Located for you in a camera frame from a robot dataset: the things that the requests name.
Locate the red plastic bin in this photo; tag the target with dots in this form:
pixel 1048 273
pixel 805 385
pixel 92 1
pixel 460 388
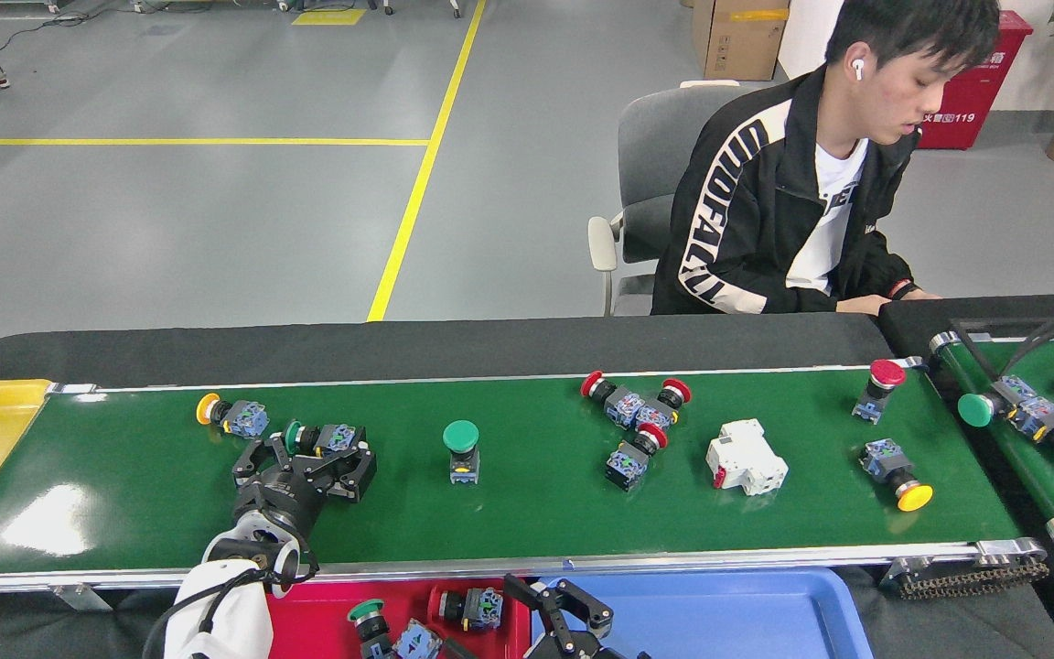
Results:
pixel 317 631

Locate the person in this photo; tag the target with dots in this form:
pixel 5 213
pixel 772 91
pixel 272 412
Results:
pixel 765 210

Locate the grey office chair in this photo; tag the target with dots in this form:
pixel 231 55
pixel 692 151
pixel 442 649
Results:
pixel 664 146

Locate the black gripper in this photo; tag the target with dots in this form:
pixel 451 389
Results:
pixel 582 650
pixel 278 499

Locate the person's left hand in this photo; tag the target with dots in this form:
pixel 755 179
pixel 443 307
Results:
pixel 928 295

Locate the pale grey circuit breaker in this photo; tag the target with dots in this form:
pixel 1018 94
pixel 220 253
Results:
pixel 747 458

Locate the person's right hand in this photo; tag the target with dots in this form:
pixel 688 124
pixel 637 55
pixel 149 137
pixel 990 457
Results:
pixel 865 305

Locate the black metal bracket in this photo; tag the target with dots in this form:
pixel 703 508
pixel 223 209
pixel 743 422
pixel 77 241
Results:
pixel 973 350

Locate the red fire extinguisher cabinet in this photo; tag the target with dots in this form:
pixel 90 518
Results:
pixel 984 110

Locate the blue plastic bin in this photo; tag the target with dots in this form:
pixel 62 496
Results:
pixel 747 622

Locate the brown cardboard box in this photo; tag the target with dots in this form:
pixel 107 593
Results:
pixel 742 37

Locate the yellow push button switch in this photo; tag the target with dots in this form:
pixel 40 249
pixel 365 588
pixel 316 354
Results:
pixel 884 458
pixel 248 419

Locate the black red wristwatch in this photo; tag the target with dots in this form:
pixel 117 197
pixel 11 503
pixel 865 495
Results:
pixel 902 289

